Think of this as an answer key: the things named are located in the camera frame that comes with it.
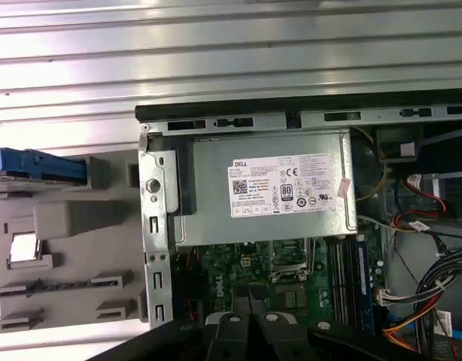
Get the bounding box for loose RAM stick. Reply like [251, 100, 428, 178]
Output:
[26, 280, 100, 293]

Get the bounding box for yellow wires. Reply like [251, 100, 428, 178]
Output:
[351, 126, 390, 206]

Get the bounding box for grey parts rack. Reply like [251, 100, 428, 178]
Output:
[0, 150, 149, 334]

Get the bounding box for green motherboard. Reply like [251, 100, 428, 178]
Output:
[174, 235, 386, 330]

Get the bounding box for hard disk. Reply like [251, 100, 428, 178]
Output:
[0, 147, 90, 193]

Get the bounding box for grey power supply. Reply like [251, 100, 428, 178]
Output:
[176, 129, 358, 247]

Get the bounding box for metal optical drive cage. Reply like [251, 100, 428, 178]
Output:
[375, 126, 462, 222]

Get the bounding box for orange wires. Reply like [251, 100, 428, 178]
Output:
[383, 300, 448, 353]

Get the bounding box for silver CPU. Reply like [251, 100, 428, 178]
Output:
[8, 232, 42, 263]

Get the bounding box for black RAM slot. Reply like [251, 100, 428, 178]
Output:
[330, 240, 358, 325]

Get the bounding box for installed RAM stick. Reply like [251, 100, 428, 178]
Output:
[357, 240, 375, 335]

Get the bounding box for black open PC case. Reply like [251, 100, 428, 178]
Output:
[135, 88, 462, 361]

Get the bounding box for metal socket cover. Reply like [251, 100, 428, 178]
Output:
[267, 238, 318, 283]

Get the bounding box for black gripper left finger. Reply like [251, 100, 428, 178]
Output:
[202, 287, 252, 361]

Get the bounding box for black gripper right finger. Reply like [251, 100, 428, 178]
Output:
[250, 285, 315, 361]

